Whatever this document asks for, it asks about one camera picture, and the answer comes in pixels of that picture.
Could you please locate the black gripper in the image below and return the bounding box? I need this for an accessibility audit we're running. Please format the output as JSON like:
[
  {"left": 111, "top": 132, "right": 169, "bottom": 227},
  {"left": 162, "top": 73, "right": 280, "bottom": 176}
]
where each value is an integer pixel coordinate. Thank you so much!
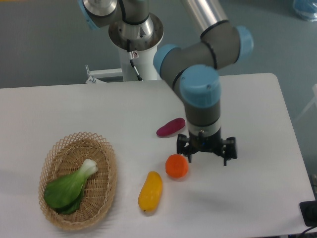
[{"left": 176, "top": 129, "right": 237, "bottom": 166}]

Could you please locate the orange fruit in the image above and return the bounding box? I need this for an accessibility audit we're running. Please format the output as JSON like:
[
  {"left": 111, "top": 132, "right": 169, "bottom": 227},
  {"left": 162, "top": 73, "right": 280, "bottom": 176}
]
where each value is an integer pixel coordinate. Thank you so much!
[{"left": 165, "top": 154, "right": 189, "bottom": 179}]

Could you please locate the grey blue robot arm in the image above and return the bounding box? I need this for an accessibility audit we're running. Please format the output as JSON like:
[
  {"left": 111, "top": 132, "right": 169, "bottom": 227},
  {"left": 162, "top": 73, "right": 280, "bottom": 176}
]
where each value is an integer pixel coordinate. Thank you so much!
[{"left": 78, "top": 0, "right": 254, "bottom": 162}]

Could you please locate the purple sweet potato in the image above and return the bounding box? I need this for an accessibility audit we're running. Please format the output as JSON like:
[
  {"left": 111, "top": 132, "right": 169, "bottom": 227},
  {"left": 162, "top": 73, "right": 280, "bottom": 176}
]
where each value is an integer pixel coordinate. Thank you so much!
[{"left": 156, "top": 118, "right": 186, "bottom": 137}]

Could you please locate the yellow mango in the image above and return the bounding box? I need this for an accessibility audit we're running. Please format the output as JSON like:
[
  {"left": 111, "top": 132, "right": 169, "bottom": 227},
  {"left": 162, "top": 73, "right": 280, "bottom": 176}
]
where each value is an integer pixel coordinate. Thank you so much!
[{"left": 138, "top": 171, "right": 163, "bottom": 213}]

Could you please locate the black device at edge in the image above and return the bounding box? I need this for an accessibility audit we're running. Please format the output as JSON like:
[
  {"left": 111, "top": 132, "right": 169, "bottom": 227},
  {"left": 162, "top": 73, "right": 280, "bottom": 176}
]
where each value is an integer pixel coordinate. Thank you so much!
[{"left": 299, "top": 200, "right": 317, "bottom": 227}]

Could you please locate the woven wicker basket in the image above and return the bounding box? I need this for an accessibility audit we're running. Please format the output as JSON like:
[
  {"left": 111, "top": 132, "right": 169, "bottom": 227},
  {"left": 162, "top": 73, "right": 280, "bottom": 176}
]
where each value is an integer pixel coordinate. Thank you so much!
[{"left": 39, "top": 132, "right": 117, "bottom": 231}]

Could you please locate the green bok choy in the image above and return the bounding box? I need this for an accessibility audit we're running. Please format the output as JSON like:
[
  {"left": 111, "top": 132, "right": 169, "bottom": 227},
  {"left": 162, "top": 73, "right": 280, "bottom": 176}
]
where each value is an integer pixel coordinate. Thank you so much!
[{"left": 44, "top": 159, "right": 98, "bottom": 215}]

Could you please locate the blue plastic bag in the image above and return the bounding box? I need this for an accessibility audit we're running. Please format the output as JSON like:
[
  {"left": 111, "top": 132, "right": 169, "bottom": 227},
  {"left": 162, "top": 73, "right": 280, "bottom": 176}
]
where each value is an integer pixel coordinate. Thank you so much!
[{"left": 293, "top": 0, "right": 317, "bottom": 22}]

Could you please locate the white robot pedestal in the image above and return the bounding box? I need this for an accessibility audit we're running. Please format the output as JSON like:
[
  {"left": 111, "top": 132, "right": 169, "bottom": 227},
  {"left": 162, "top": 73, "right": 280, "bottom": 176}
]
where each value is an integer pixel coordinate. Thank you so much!
[{"left": 85, "top": 16, "right": 164, "bottom": 84}]

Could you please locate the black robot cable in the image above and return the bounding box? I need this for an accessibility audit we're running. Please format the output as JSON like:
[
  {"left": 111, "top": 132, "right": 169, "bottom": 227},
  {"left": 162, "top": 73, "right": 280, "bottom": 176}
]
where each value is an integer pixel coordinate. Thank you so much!
[{"left": 126, "top": 39, "right": 144, "bottom": 81}]

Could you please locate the white frame at right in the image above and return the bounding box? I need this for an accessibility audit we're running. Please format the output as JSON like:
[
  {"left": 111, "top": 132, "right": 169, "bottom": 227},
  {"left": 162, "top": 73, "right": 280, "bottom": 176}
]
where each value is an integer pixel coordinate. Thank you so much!
[{"left": 293, "top": 84, "right": 317, "bottom": 123}]

